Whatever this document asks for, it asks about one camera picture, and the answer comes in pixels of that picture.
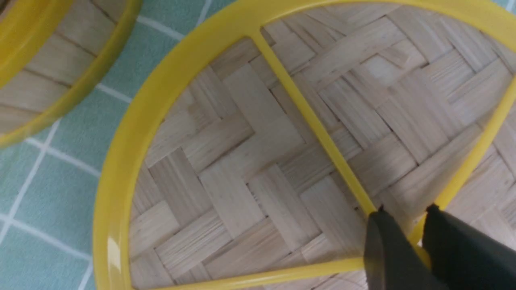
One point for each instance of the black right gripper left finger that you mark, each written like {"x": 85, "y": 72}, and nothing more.
{"x": 390, "y": 262}

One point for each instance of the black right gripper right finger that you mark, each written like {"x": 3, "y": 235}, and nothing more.
{"x": 465, "y": 258}

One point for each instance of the yellow bamboo steamer lid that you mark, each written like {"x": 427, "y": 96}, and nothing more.
{"x": 481, "y": 192}

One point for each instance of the yellow bamboo steamer basket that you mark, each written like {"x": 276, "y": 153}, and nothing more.
{"x": 52, "y": 54}

